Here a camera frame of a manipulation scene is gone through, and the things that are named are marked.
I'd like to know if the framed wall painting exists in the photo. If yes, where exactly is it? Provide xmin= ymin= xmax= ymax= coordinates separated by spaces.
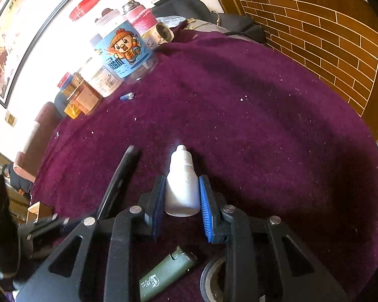
xmin=0 ymin=0 xmax=70 ymax=108

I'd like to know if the white plastic jar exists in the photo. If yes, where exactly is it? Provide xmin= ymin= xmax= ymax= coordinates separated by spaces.
xmin=78 ymin=57 xmax=122 ymax=97

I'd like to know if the small white dropper bottle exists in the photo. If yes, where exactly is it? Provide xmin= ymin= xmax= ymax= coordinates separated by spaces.
xmin=164 ymin=144 xmax=201 ymax=217

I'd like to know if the olive green lighter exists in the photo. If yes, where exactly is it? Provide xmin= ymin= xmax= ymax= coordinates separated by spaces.
xmin=140 ymin=245 xmax=197 ymax=301

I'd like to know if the black leather sofa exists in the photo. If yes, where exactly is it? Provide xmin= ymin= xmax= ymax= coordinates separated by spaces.
xmin=151 ymin=0 xmax=266 ymax=44

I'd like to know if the small blue capsule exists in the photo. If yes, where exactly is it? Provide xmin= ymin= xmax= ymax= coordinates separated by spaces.
xmin=119 ymin=92 xmax=134 ymax=101

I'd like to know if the brown pink armchair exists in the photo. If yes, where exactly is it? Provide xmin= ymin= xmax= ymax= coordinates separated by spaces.
xmin=13 ymin=102 xmax=62 ymax=182

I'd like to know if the blue cartoon label jar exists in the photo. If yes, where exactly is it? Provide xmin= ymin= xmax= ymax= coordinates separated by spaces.
xmin=92 ymin=10 xmax=158 ymax=84

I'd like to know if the yellow tape roll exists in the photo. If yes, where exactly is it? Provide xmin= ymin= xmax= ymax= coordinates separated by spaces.
xmin=64 ymin=102 xmax=82 ymax=119

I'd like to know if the red lid gold can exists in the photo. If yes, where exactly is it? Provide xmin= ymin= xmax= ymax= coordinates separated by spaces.
xmin=58 ymin=72 xmax=83 ymax=101

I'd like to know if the shallow cardboard box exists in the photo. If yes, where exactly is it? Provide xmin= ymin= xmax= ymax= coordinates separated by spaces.
xmin=26 ymin=202 xmax=53 ymax=223

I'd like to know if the maroon velvet tablecloth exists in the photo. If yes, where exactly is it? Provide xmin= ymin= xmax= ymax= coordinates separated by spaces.
xmin=33 ymin=28 xmax=378 ymax=301

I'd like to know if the orange label jar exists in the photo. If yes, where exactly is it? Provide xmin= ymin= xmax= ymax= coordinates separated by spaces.
xmin=67 ymin=81 xmax=103 ymax=115

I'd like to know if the black tape roll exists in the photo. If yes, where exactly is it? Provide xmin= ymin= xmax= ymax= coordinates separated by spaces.
xmin=199 ymin=249 xmax=226 ymax=302

